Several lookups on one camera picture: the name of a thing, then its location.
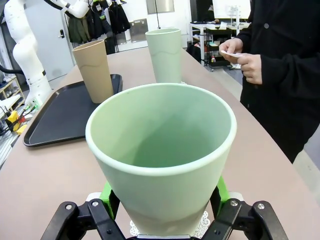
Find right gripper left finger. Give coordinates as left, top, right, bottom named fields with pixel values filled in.
left=44, top=181, right=126, bottom=240

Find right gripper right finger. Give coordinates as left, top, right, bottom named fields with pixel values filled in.
left=203, top=175, right=289, bottom=240

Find light green plastic cup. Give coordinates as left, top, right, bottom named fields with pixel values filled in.
left=85, top=83, right=238, bottom=235
left=145, top=28, right=183, bottom=84

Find brown plastic cup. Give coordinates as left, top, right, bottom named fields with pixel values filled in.
left=72, top=39, right=115, bottom=104

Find person's left forearm black sleeve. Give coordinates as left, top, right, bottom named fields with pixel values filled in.
left=257, top=53, right=320, bottom=101

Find person's right forearm black sleeve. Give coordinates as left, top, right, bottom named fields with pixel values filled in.
left=236, top=23, right=273, bottom=55

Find person's left hand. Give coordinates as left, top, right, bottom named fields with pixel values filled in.
left=237, top=53, right=263, bottom=85

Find person's right hand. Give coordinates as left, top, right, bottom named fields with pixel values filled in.
left=218, top=38, right=244, bottom=61

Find black plastic serving tray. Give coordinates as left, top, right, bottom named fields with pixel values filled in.
left=22, top=73, right=124, bottom=148

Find black utility cart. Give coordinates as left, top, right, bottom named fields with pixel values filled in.
left=206, top=27, right=241, bottom=71

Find wooden shoe shelf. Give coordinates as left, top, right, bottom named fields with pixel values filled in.
left=0, top=74, right=26, bottom=112

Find olive hanging jacket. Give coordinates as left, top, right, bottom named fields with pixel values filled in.
left=67, top=15, right=92, bottom=44

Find black hanging jackets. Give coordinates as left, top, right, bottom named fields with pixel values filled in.
left=87, top=0, right=131, bottom=42

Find black metal clothes rack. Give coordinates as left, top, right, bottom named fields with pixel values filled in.
left=67, top=0, right=161, bottom=55

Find yellow cable connector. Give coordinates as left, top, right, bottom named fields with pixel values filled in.
left=6, top=111, right=19, bottom=124
left=14, top=124, right=28, bottom=136

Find black robot cable hose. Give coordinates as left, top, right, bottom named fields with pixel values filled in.
left=0, top=65, right=26, bottom=76

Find grey door with handle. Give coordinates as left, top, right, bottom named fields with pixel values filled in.
left=24, top=0, right=74, bottom=81

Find small light wall panel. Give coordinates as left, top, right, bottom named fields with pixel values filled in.
left=129, top=18, right=149, bottom=42

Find grey wall panel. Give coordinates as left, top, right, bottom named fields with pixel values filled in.
left=146, top=0, right=175, bottom=15

